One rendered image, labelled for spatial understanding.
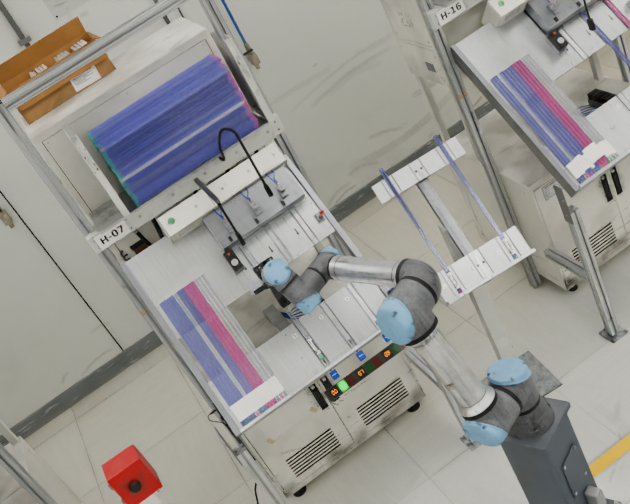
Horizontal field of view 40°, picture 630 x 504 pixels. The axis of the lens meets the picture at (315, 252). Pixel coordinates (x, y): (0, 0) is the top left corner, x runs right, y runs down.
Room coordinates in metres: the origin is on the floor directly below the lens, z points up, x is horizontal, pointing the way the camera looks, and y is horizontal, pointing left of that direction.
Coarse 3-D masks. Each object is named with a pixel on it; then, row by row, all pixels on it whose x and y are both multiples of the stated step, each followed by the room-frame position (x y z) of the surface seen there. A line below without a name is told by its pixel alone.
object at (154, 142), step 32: (224, 64) 2.82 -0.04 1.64; (160, 96) 2.79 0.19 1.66; (192, 96) 2.78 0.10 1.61; (224, 96) 2.80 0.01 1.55; (96, 128) 2.82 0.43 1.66; (128, 128) 2.74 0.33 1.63; (160, 128) 2.75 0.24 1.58; (192, 128) 2.77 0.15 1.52; (256, 128) 2.80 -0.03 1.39; (128, 160) 2.73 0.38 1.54; (160, 160) 2.74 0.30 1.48; (192, 160) 2.76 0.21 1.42; (128, 192) 2.72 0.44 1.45
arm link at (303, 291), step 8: (304, 272) 2.22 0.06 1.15; (312, 272) 2.21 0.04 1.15; (296, 280) 2.18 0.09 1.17; (304, 280) 2.19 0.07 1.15; (312, 280) 2.18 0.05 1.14; (320, 280) 2.19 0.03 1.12; (288, 288) 2.17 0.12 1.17; (296, 288) 2.16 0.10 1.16; (304, 288) 2.16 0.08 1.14; (312, 288) 2.16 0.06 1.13; (320, 288) 2.18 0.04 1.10; (288, 296) 2.17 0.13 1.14; (296, 296) 2.15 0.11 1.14; (304, 296) 2.15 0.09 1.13; (312, 296) 2.14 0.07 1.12; (320, 296) 2.15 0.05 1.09; (296, 304) 2.15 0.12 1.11; (304, 304) 2.14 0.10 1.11; (312, 304) 2.13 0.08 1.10; (304, 312) 2.14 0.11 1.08
